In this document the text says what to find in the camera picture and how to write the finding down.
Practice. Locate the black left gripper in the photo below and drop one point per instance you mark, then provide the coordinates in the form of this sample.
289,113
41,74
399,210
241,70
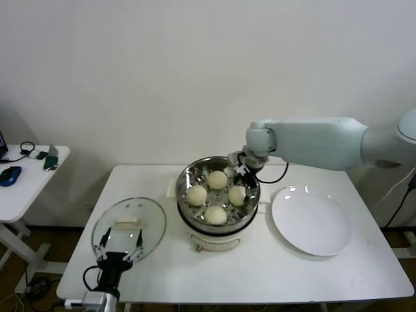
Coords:
111,270

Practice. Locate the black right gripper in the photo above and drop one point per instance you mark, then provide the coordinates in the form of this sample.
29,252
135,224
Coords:
248,179

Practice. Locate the white steamed baozi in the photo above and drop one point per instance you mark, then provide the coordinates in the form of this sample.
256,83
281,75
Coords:
196,196
217,179
236,195
215,215

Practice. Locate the round glass pot lid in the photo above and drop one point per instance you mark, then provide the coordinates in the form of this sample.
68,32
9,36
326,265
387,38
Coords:
152,224

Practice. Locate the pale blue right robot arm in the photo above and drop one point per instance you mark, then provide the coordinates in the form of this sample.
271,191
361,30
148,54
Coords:
318,143

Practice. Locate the stainless steel steamer basket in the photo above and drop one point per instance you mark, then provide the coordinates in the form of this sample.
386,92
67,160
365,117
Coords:
191,175

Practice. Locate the white electric cooking pot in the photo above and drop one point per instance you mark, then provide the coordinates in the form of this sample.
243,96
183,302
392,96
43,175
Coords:
214,242

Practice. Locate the large white plate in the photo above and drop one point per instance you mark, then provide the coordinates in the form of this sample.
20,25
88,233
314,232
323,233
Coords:
312,221

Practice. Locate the white side table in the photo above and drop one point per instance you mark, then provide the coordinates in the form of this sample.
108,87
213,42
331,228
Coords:
26,195

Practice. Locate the green card holder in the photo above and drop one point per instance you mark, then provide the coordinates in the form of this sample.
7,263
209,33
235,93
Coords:
51,161

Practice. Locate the grey metal stand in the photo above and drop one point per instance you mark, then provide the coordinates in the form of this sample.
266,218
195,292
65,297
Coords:
53,151

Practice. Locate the small black device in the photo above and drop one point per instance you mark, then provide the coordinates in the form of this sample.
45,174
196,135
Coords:
41,155

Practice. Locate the small white device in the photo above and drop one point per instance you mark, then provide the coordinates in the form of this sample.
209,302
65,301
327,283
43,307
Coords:
33,153

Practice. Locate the blue computer mouse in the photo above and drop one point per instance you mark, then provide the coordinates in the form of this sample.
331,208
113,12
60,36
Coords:
9,175

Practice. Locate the dark laptop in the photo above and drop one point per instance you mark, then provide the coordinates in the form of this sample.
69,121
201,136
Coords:
2,143

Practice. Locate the white stand foot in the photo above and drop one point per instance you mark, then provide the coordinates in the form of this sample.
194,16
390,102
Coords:
406,253

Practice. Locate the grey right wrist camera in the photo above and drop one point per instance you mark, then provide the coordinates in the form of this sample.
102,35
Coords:
234,159

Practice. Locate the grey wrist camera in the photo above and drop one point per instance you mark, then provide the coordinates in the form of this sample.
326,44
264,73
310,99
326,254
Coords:
93,299
234,159

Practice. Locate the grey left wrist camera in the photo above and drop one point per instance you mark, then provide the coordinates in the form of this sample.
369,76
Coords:
93,299

